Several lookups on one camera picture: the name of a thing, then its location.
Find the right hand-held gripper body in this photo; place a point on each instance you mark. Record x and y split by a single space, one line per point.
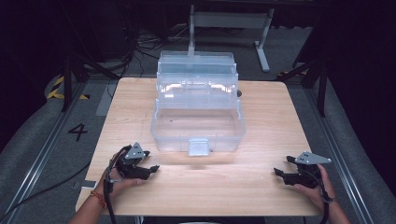
308 175

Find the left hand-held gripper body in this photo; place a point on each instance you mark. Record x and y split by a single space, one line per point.
134 165

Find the transparent plastic storage box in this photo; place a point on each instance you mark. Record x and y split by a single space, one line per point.
197 102

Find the person's right hand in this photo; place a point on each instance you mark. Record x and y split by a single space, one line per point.
316 194

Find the person's left hand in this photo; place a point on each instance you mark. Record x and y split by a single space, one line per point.
120 183

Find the grey tape piece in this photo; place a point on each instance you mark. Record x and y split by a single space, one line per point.
84 184

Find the black tripod stand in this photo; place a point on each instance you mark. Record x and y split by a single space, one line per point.
70 77
320 81

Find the yellow black floor tape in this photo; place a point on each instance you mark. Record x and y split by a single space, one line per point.
56 91

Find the metal floor rail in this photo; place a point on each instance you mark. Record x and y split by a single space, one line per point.
43 155
341 155

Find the grey metal table frame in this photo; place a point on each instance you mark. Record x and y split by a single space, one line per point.
230 20

